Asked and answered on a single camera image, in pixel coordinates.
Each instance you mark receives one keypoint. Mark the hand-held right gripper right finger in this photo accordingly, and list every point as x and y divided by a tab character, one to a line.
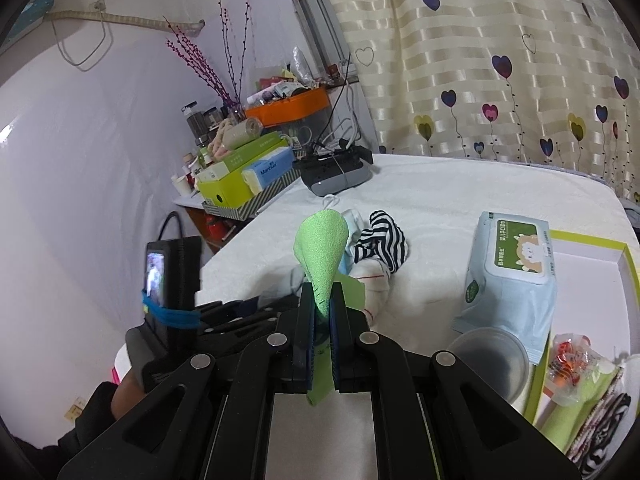
336	340

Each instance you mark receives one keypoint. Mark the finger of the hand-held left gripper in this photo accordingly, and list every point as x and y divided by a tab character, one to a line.
245	306
235	331

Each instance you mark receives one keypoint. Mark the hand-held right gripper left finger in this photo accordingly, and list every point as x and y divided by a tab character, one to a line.
307	330

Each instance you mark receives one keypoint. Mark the cream sock with red stripes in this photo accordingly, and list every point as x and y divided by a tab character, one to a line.
372	285

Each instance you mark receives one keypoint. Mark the green grip sock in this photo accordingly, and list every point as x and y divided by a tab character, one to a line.
322	245

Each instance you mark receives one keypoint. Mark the black white striped sock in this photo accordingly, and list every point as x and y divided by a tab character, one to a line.
607	435
387	237

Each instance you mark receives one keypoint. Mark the blue face mask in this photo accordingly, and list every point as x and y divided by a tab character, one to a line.
354	225

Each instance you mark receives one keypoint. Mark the light blue wet wipes pack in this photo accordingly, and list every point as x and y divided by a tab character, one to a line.
505	290

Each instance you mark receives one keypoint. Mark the floral plastic packet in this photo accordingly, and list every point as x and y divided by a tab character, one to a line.
570	365

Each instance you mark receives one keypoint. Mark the green towel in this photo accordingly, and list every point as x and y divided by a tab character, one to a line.
570	420

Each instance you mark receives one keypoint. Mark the yellow-green cardboard box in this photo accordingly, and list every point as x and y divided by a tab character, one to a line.
585	300

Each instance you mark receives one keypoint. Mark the person's left forearm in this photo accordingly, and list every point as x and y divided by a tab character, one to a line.
120	400

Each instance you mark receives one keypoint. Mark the wooden side table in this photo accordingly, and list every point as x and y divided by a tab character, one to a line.
210	225

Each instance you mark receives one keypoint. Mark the paper cup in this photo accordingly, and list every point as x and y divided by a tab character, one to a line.
181	185

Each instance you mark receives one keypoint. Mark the yellow-green storage box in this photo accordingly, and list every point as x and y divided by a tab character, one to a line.
220	190

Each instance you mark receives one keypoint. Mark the striped patterned tray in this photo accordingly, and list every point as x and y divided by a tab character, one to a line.
260	200

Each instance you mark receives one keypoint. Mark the blue tissue box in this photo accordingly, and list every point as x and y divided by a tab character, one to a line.
267	167

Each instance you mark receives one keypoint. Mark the green flat box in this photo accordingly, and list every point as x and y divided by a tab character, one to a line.
250	152

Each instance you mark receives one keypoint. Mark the clear plastic round container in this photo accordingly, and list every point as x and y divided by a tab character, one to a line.
490	365

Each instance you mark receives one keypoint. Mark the grey power strip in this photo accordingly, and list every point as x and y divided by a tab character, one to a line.
332	175

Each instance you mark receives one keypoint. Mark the blender jar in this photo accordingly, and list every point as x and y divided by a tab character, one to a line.
195	122

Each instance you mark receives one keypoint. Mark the rolled beige towel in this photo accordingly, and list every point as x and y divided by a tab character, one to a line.
240	132

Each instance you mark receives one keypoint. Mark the orange tray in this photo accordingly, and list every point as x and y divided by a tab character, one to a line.
290	107

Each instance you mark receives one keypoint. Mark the heap of small toiletries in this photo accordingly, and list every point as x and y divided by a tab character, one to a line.
275	90

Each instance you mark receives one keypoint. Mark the purple flower branches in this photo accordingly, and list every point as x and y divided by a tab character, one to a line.
200	60

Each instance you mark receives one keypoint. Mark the heart print curtain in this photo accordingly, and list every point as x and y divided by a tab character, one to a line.
450	50

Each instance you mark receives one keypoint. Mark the beige wall rail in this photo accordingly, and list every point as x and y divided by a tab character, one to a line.
125	20

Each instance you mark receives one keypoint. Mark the teal wall picture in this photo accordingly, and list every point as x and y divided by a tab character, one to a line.
32	10

